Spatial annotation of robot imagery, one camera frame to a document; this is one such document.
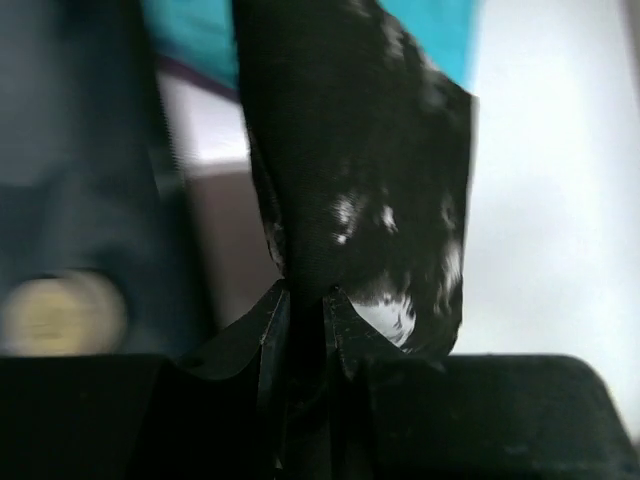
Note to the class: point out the glass jar with cork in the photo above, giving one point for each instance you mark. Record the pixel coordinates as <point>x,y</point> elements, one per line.
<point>79,313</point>

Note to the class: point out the black white tie-dye shirt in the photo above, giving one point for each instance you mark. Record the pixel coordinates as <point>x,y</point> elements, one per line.
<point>360,150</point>

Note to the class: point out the pink hard-shell suitcase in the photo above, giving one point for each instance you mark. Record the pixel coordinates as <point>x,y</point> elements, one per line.
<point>89,178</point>

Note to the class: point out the turquoise shorts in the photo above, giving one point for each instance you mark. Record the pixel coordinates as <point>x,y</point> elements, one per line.
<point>199,34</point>

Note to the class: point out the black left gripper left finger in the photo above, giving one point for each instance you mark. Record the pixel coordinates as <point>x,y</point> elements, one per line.
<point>218,413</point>

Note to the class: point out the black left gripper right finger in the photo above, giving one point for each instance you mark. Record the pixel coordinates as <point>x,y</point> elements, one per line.
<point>394,416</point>

